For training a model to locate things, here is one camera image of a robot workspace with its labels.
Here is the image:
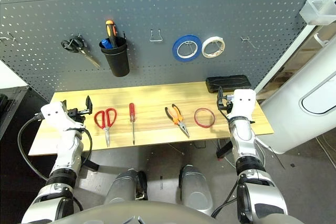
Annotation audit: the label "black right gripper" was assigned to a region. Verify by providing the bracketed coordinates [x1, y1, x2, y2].
[217, 86, 234, 112]

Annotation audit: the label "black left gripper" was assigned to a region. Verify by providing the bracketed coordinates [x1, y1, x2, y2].
[61, 95, 93, 125]

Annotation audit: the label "red tape roll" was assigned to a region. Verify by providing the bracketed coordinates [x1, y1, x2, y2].
[193, 108, 216, 129]

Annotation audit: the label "red-handled scissors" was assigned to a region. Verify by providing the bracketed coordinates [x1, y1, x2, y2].
[93, 107, 118, 148]

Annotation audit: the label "orange and black pliers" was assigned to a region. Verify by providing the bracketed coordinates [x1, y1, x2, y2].
[164, 103, 191, 139]

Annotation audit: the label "red-handled screwdriver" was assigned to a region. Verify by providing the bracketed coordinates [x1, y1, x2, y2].
[129, 102, 136, 146]

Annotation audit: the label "dark grey pegboard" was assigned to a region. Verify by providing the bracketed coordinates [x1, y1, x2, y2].
[0, 0, 333, 102]

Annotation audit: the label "black tool case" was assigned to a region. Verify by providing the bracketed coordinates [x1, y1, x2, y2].
[205, 74, 253, 94]

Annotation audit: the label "white tape roll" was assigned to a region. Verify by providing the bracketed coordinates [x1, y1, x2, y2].
[201, 36, 226, 59]

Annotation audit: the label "black plastic cup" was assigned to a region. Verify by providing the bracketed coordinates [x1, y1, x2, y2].
[99, 36, 131, 78]

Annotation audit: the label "blue tape roll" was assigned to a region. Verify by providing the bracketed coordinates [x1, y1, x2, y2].
[172, 34, 203, 63]

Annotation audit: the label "black side cabinet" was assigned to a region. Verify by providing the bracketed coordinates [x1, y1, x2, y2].
[0, 87, 30, 141]

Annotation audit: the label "white side box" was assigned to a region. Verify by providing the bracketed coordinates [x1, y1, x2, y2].
[0, 60, 29, 90]

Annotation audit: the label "large white rounded appliance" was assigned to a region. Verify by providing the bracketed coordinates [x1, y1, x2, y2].
[259, 34, 336, 155]

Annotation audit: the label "orange and black screwdriver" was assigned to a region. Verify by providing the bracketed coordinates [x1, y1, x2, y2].
[105, 19, 118, 48]

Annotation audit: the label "silver left robot leg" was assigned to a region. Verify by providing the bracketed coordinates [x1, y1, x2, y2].
[103, 168, 148, 210]

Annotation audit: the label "silver robot leg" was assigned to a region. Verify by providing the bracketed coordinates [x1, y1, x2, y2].
[103, 168, 148, 210]
[178, 164, 214, 216]

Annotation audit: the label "silver right robot leg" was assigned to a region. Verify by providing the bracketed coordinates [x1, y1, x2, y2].
[178, 164, 214, 216]

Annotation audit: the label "translucent plastic bin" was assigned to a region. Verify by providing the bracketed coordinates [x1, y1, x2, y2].
[299, 0, 334, 26]

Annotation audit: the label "grey robot torso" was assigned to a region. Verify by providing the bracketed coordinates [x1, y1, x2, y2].
[51, 199, 305, 224]

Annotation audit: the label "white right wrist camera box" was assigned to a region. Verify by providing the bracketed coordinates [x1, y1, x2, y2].
[226, 89, 257, 122]

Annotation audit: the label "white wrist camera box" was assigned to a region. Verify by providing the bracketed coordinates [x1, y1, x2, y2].
[40, 102, 86, 132]
[226, 89, 257, 122]

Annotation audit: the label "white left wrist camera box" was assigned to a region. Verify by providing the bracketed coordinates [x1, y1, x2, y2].
[40, 102, 86, 132]

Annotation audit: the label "black-handled scissors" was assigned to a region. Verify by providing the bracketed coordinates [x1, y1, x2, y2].
[60, 34, 101, 68]

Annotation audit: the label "black table leg bracket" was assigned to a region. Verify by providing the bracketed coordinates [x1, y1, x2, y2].
[216, 140, 234, 161]
[80, 155, 100, 172]

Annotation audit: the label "white pegboard frame post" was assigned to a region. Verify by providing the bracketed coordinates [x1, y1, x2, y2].
[253, 0, 336, 95]

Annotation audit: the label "wire loop peg hook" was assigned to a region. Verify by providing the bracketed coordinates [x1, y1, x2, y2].
[149, 28, 164, 43]

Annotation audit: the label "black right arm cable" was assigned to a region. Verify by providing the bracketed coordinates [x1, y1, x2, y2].
[211, 182, 244, 218]

